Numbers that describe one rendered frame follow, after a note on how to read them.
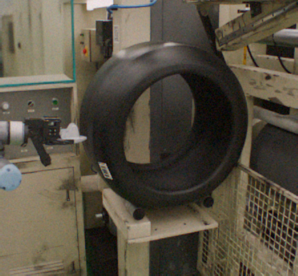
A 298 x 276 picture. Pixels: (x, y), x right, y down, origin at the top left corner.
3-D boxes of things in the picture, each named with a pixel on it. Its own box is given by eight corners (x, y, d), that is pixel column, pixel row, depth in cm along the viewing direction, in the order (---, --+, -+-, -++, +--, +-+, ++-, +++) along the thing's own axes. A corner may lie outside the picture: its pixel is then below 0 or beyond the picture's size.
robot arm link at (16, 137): (10, 147, 125) (8, 140, 132) (24, 147, 126) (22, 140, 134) (10, 124, 123) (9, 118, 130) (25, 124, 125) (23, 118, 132)
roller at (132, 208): (108, 185, 173) (106, 177, 172) (118, 182, 175) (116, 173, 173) (134, 222, 142) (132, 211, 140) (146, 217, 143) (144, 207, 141)
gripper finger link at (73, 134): (89, 126, 133) (61, 126, 130) (88, 143, 134) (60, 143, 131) (87, 124, 136) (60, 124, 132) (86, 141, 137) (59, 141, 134)
